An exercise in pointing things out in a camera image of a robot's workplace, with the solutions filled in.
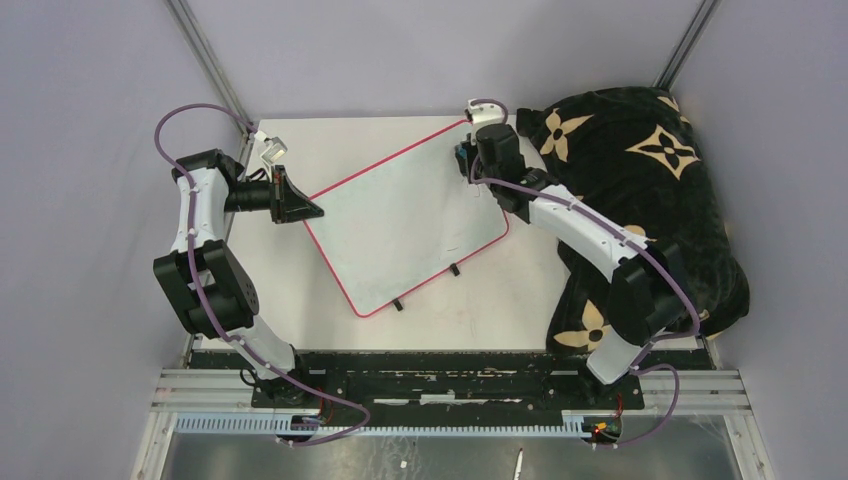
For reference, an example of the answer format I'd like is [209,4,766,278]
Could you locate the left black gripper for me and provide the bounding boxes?
[224,165,325,225]

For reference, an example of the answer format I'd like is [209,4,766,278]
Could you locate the red framed whiteboard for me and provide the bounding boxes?
[305,120,510,318]

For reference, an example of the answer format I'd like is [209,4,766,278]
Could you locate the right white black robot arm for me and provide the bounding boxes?
[456,122,698,408]

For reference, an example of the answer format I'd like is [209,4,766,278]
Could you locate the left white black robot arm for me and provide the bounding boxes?
[153,149,325,407]

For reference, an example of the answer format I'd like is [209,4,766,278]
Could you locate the black floral plush blanket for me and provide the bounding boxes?
[515,86,750,337]

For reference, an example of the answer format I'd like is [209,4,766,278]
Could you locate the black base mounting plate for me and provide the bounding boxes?
[184,349,717,429]

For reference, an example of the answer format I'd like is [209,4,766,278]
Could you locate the white marker pen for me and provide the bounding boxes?
[512,448,524,480]

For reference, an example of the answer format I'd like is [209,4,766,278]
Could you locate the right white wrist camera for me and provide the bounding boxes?
[465,98,509,126]

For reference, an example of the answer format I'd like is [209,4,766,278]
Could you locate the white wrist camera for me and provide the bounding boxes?
[465,98,509,126]
[254,131,288,165]

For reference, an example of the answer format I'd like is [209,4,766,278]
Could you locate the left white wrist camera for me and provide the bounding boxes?
[254,131,288,165]

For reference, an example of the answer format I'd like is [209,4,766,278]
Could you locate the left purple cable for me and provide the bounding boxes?
[154,101,372,448]

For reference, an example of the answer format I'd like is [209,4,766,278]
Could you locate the left aluminium corner post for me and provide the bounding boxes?
[164,0,250,121]

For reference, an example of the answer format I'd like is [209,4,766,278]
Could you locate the aluminium corner post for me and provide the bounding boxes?
[164,0,250,121]
[653,0,722,90]

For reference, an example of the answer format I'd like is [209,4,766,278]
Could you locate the right aluminium corner post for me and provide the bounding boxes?
[653,0,722,90]

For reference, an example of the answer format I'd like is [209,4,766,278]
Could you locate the blue toothed cable duct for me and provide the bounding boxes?
[174,413,590,439]

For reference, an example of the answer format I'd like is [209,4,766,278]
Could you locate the aluminium frame rails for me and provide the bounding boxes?
[132,369,773,479]

